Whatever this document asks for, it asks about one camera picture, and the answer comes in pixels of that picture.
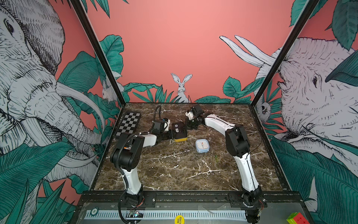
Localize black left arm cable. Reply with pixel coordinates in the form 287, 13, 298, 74
109, 133, 140, 174

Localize black white chessboard box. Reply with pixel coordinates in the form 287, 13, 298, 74
116, 111, 141, 137

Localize light blue small alarm clock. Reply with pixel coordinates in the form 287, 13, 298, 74
195, 139, 210, 153

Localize colourful puzzle cube on ledge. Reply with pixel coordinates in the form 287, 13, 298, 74
286, 212, 309, 224

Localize yellow square alarm clock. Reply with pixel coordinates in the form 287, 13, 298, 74
172, 122, 188, 142

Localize yellow round sticker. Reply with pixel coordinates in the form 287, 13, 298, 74
174, 215, 185, 224

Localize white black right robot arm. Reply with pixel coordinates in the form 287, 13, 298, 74
185, 104, 264, 208

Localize white perforated rail strip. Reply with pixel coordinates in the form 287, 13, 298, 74
84, 210, 247, 221

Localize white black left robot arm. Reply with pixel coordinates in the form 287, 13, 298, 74
110, 118, 172, 207

